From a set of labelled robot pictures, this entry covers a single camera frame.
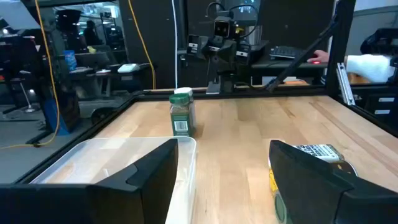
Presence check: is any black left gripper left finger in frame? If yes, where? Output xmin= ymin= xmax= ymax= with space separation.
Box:
xmin=86 ymin=138 xmax=180 ymax=224

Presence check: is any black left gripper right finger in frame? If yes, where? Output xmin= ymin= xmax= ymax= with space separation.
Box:
xmin=268 ymin=139 xmax=354 ymax=224

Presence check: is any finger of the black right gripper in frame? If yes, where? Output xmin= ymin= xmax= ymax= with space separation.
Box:
xmin=199 ymin=35 xmax=219 ymax=62
xmin=217 ymin=40 xmax=238 ymax=72

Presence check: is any yellow lid spice jar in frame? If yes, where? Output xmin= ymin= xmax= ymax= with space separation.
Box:
xmin=267 ymin=160 xmax=358 ymax=200

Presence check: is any green label spice jar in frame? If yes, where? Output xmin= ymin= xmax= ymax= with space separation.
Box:
xmin=273 ymin=191 xmax=294 ymax=224

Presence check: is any white label spice jar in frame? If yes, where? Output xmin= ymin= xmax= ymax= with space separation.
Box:
xmin=294 ymin=144 xmax=345 ymax=163

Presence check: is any person's forearm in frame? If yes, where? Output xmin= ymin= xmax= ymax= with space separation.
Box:
xmin=344 ymin=54 xmax=396 ymax=83

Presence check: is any white lid spice jar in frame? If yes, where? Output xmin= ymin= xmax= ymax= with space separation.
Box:
xmin=174 ymin=86 xmax=197 ymax=133

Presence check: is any dark office desk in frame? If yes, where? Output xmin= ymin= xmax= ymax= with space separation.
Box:
xmin=251 ymin=58 xmax=330 ymax=70

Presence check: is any frosted plastic bin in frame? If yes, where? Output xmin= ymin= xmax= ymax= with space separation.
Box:
xmin=29 ymin=136 xmax=198 ymax=224

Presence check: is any black keyboard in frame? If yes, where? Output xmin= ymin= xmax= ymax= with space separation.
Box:
xmin=269 ymin=45 xmax=308 ymax=60

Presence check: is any white desktop device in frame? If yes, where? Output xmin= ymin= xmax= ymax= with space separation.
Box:
xmin=117 ymin=63 xmax=141 ymax=74

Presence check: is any green lid spice jar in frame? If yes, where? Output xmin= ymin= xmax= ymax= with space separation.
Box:
xmin=169 ymin=93 xmax=197 ymax=138

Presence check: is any person's hand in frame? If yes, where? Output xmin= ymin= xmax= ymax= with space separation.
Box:
xmin=307 ymin=49 xmax=330 ymax=65

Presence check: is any background work table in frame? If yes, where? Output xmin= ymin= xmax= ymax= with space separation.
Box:
xmin=70 ymin=63 xmax=156 ymax=97

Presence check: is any person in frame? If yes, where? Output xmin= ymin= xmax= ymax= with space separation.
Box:
xmin=83 ymin=19 xmax=102 ymax=47

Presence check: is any dark drawer cabinet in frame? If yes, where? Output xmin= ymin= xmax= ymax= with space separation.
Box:
xmin=351 ymin=85 xmax=398 ymax=125

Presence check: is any blue base block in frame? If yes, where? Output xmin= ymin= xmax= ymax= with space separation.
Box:
xmin=43 ymin=99 xmax=71 ymax=136

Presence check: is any blue packet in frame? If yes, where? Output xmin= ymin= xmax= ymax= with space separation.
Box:
xmin=63 ymin=49 xmax=78 ymax=72

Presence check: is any stool with round base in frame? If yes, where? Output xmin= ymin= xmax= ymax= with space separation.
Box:
xmin=17 ymin=70 xmax=37 ymax=114

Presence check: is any white cable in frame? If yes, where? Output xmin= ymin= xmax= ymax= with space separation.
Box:
xmin=171 ymin=0 xmax=178 ymax=90

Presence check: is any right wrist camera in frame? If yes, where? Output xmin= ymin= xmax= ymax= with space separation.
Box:
xmin=213 ymin=16 xmax=236 ymax=40

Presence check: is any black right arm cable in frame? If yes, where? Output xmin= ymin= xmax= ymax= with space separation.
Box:
xmin=206 ymin=1 xmax=259 ymax=39

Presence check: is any yellow cable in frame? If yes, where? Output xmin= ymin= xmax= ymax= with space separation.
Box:
xmin=0 ymin=0 xmax=60 ymax=150
xmin=127 ymin=0 xmax=157 ymax=90

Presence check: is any black table frame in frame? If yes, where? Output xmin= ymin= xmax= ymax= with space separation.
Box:
xmin=0 ymin=0 xmax=398 ymax=187

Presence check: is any silver aluminium bracket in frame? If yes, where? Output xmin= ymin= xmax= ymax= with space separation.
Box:
xmin=335 ymin=62 xmax=356 ymax=106

